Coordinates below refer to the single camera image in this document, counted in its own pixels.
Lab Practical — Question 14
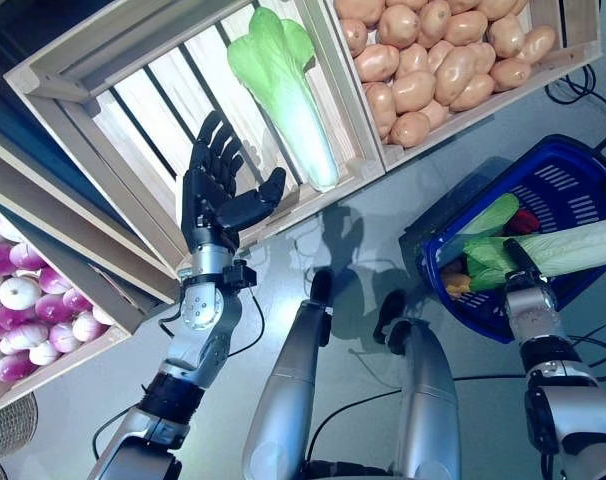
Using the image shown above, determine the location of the silver robot leg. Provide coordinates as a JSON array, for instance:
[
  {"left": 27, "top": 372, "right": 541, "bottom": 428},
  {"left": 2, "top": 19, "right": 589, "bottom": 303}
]
[
  {"left": 241, "top": 268, "right": 337, "bottom": 480},
  {"left": 372, "top": 289, "right": 462, "bottom": 480}
]

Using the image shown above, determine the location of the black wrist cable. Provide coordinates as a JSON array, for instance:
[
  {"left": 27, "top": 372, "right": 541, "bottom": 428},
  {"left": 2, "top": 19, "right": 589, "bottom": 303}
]
[
  {"left": 157, "top": 287, "right": 267, "bottom": 357},
  {"left": 567, "top": 324, "right": 606, "bottom": 381}
]

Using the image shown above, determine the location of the blue plastic shopping basket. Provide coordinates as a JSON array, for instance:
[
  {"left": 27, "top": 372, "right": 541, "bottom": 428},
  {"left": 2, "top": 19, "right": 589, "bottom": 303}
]
[{"left": 398, "top": 133, "right": 606, "bottom": 345}]

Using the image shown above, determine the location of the red bell pepper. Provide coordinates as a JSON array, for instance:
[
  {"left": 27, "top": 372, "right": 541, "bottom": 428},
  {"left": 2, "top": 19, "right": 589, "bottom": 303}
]
[{"left": 507, "top": 209, "right": 540, "bottom": 235}]

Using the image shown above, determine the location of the green white napa cabbage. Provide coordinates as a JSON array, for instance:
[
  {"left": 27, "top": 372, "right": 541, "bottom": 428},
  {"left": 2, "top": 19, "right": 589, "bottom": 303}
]
[
  {"left": 226, "top": 6, "right": 340, "bottom": 194},
  {"left": 455, "top": 193, "right": 520, "bottom": 239},
  {"left": 462, "top": 215, "right": 606, "bottom": 291}
]

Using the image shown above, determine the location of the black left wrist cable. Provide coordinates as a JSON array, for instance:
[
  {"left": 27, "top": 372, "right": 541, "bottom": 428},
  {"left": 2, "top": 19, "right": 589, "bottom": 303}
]
[{"left": 157, "top": 287, "right": 267, "bottom": 357}]

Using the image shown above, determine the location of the wooden slat crate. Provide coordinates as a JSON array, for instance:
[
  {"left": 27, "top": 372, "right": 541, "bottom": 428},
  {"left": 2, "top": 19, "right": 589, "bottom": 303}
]
[
  {"left": 0, "top": 199, "right": 134, "bottom": 416},
  {"left": 322, "top": 0, "right": 604, "bottom": 174},
  {"left": 2, "top": 0, "right": 387, "bottom": 281}
]

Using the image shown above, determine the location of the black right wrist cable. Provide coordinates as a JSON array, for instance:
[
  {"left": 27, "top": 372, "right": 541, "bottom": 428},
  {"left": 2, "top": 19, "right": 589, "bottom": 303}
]
[{"left": 567, "top": 324, "right": 606, "bottom": 381}]

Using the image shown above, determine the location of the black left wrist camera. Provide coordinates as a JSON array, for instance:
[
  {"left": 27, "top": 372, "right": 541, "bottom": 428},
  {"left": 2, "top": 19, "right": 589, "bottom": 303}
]
[{"left": 221, "top": 259, "right": 258, "bottom": 290}]

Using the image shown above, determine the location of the long black floor cable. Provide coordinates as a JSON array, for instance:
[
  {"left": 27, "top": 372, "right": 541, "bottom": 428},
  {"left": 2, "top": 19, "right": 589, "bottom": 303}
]
[{"left": 545, "top": 63, "right": 606, "bottom": 156}]

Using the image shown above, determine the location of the brown potato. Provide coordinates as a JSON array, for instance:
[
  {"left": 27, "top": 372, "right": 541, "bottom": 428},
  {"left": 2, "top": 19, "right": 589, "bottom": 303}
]
[
  {"left": 450, "top": 73, "right": 495, "bottom": 112},
  {"left": 362, "top": 82, "right": 398, "bottom": 140},
  {"left": 515, "top": 24, "right": 558, "bottom": 66},
  {"left": 487, "top": 13, "right": 527, "bottom": 59},
  {"left": 490, "top": 57, "right": 533, "bottom": 92},
  {"left": 377, "top": 3, "right": 422, "bottom": 50},
  {"left": 391, "top": 70, "right": 437, "bottom": 114},
  {"left": 442, "top": 9, "right": 489, "bottom": 46},
  {"left": 355, "top": 43, "right": 400, "bottom": 84},
  {"left": 435, "top": 47, "right": 479, "bottom": 106},
  {"left": 388, "top": 110, "right": 431, "bottom": 149}
]

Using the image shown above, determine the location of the black tether cable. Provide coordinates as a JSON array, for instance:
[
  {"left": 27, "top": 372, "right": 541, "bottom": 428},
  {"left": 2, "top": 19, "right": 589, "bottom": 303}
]
[{"left": 302, "top": 372, "right": 529, "bottom": 464}]

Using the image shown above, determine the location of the silver robot left leg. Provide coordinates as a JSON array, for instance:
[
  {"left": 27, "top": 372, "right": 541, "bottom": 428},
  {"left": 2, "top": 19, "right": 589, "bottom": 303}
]
[{"left": 241, "top": 268, "right": 337, "bottom": 480}]

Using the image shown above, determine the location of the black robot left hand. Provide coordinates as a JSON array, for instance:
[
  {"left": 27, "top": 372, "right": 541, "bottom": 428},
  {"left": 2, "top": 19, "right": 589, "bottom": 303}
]
[{"left": 181, "top": 110, "right": 288, "bottom": 251}]

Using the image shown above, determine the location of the silver robot right leg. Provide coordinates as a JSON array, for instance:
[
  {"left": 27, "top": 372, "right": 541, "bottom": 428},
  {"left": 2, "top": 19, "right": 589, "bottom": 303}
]
[{"left": 372, "top": 289, "right": 462, "bottom": 480}]

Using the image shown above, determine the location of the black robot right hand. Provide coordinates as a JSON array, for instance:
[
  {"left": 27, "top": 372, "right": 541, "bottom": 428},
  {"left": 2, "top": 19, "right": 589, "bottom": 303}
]
[{"left": 502, "top": 238, "right": 554, "bottom": 286}]

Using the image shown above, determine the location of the purple white onion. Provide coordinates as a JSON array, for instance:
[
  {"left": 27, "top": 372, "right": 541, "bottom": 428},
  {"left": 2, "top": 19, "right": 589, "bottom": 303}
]
[
  {"left": 0, "top": 277, "right": 40, "bottom": 310},
  {"left": 28, "top": 339, "right": 62, "bottom": 366},
  {"left": 35, "top": 293, "right": 69, "bottom": 324},
  {"left": 62, "top": 287, "right": 92, "bottom": 314},
  {"left": 0, "top": 352, "right": 37, "bottom": 381},
  {"left": 0, "top": 305, "right": 34, "bottom": 331},
  {"left": 37, "top": 267, "right": 74, "bottom": 296},
  {"left": 10, "top": 242, "right": 47, "bottom": 271},
  {"left": 49, "top": 322, "right": 82, "bottom": 354},
  {"left": 72, "top": 310, "right": 107, "bottom": 341}
]

